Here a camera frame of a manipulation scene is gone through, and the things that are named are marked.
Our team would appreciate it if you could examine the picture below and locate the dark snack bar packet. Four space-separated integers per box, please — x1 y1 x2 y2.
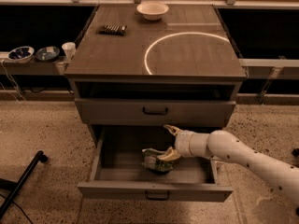
97 25 127 35

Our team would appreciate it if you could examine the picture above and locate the grey drawer cabinet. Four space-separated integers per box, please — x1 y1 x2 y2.
65 4 246 140

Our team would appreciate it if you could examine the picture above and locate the grey blue bowl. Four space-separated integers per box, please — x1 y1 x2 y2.
36 46 60 62

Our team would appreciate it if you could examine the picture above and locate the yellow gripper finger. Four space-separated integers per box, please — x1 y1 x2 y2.
164 124 182 136
157 147 180 161

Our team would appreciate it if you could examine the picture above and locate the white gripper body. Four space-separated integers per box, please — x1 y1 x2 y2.
175 131 200 158

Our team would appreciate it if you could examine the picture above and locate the black chair leg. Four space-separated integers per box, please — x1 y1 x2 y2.
0 150 48 219

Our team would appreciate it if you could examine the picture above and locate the white cable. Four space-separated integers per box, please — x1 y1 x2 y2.
0 59 26 104

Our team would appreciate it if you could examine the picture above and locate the white bowl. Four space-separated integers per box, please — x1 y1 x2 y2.
136 2 169 21

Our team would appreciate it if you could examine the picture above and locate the blue patterned bowl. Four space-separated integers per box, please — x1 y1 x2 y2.
8 46 35 63

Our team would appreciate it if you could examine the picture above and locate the open lower drawer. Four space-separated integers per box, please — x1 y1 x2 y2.
78 126 233 202

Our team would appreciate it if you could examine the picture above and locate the grey side shelf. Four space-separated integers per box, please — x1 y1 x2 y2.
0 52 68 76

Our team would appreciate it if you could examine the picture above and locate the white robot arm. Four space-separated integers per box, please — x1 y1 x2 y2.
159 124 299 204

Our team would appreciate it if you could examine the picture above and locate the green jalapeno chip bag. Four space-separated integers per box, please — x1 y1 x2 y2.
142 148 174 173

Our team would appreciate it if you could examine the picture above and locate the white paper cup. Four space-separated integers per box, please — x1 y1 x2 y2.
62 42 76 60

